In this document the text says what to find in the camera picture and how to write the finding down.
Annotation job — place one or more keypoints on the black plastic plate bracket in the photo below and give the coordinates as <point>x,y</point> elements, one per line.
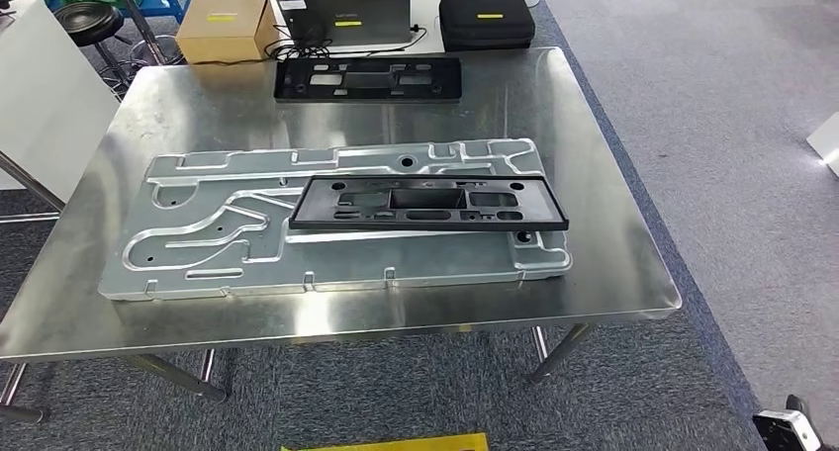
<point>446,81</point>
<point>314,205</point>

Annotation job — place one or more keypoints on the stainless steel workbench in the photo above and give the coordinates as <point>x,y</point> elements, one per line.
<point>590,140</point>

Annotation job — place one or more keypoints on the black case yellow label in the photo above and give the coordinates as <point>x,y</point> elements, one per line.
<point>485,32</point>

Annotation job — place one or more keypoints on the machined aluminium fixture plate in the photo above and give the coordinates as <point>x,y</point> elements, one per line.
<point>196,264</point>

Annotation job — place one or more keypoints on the brown cardboard box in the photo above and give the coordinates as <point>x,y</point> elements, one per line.
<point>223,38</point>

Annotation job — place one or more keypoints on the grey metal pole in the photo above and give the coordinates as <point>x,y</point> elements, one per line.
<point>134,19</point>

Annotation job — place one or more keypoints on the black round stool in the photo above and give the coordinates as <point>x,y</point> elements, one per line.
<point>88,22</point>

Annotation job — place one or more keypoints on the white table steel legs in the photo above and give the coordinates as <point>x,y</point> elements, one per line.
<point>46,107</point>

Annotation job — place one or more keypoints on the white flat panel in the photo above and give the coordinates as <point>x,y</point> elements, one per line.
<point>826,143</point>

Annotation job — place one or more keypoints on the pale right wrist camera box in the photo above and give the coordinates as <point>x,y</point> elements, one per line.
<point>780,430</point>

